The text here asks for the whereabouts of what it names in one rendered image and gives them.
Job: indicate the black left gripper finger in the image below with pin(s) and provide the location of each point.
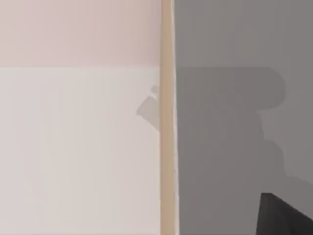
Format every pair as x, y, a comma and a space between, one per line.
278, 218

